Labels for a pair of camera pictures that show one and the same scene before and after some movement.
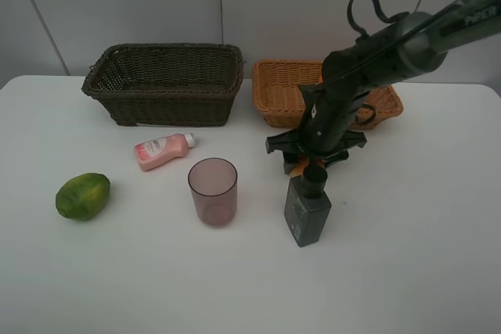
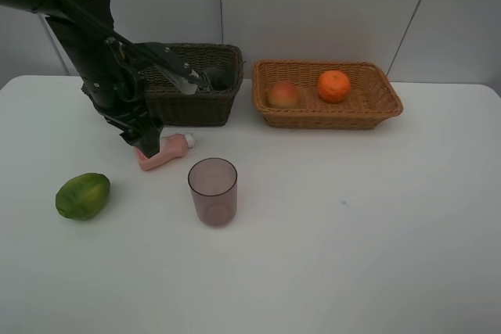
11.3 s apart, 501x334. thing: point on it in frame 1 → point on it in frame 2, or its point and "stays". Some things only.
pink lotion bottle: (155, 152) stays
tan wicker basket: (280, 102) stays
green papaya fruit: (83, 196) stays
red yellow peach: (302, 163) → (283, 94)
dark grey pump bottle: (307, 206) → (221, 79)
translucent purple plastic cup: (213, 182) stays
